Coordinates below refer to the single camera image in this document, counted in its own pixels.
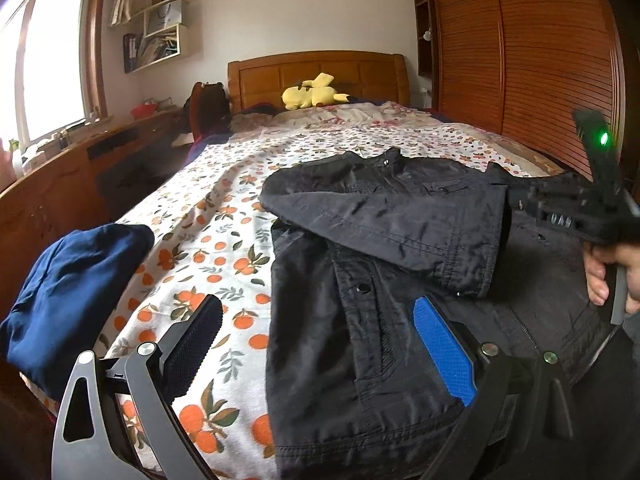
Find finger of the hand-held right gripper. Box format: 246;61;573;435
507;187;538;212

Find white wall shelf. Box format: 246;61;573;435
122;0;190;73

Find window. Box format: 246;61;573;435
0;0;108;156

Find person's right hand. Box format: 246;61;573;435
582;242;640;316

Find navy blue cloth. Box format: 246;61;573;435
0;223;156;401

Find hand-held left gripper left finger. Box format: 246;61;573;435
51;294;224;480

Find yellow plush toy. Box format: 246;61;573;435
281;73;351;111

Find orange print bed sheet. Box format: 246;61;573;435
30;101;566;480

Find person's dark clothing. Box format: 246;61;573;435
570;325;640;480

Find black jacket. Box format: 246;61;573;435
260;147;618;480

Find wooden bed headboard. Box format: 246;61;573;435
227;51;412;113

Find wooden slatted wardrobe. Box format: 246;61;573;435
411;0;626;181

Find wooden desk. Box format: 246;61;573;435
0;107;196;321

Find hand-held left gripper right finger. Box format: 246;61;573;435
411;295;576;480

